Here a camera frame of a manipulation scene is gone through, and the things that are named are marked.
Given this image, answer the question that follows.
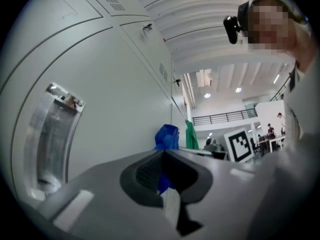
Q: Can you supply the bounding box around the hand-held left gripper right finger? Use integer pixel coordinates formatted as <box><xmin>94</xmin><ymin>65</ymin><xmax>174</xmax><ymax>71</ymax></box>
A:
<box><xmin>163</xmin><ymin>149</ymin><xmax>263</xmax><ymax>240</ymax></box>

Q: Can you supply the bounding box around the black mezzanine railing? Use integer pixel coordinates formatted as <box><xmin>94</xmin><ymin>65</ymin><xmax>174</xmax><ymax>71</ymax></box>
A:
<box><xmin>192</xmin><ymin>107</ymin><xmax>258</xmax><ymax>126</ymax></box>

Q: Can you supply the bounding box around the person's white knit top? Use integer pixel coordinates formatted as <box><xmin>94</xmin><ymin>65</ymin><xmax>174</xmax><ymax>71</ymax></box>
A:
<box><xmin>283</xmin><ymin>48</ymin><xmax>320</xmax><ymax>147</ymax></box>

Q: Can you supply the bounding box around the person's head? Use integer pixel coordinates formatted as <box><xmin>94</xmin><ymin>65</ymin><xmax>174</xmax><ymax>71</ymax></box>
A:
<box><xmin>237</xmin><ymin>0</ymin><xmax>316</xmax><ymax>72</ymax></box>

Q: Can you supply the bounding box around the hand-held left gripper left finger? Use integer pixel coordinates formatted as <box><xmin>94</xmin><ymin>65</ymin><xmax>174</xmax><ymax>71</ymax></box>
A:
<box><xmin>37</xmin><ymin>149</ymin><xmax>166</xmax><ymax>240</ymax></box>

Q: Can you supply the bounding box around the silver recessed handle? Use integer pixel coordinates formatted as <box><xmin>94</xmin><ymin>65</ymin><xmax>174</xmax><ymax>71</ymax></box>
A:
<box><xmin>23</xmin><ymin>82</ymin><xmax>86</xmax><ymax>201</ymax></box>

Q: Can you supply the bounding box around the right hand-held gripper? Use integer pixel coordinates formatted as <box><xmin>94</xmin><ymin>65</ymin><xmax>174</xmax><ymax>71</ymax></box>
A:
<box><xmin>178</xmin><ymin>127</ymin><xmax>254</xmax><ymax>163</ymax></box>

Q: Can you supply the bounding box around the black head camera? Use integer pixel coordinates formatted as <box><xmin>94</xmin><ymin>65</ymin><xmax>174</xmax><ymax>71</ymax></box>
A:
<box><xmin>223</xmin><ymin>15</ymin><xmax>242</xmax><ymax>45</ymax></box>

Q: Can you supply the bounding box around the grey metal locker cabinet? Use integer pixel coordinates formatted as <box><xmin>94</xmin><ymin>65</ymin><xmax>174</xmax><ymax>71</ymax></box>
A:
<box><xmin>0</xmin><ymin>0</ymin><xmax>188</xmax><ymax>205</ymax></box>

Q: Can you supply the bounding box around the white office desk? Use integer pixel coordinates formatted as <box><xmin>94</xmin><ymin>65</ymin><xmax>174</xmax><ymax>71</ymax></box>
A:
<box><xmin>257</xmin><ymin>136</ymin><xmax>286</xmax><ymax>157</ymax></box>

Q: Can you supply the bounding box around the green jacket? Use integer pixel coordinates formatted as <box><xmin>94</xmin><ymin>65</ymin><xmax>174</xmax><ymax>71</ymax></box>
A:
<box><xmin>184</xmin><ymin>118</ymin><xmax>200</xmax><ymax>150</ymax></box>

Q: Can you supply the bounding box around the blue cleaning cloth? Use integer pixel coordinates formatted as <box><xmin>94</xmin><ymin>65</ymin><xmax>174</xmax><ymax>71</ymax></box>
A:
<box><xmin>154</xmin><ymin>123</ymin><xmax>181</xmax><ymax>196</ymax></box>

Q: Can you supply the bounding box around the person's left forearm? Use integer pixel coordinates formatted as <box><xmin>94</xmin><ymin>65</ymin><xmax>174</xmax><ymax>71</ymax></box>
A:
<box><xmin>249</xmin><ymin>132</ymin><xmax>320</xmax><ymax>237</ymax></box>

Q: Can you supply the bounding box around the grey metal locker door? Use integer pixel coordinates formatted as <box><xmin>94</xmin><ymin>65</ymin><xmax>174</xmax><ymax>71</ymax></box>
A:
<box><xmin>0</xmin><ymin>25</ymin><xmax>174</xmax><ymax>205</ymax></box>

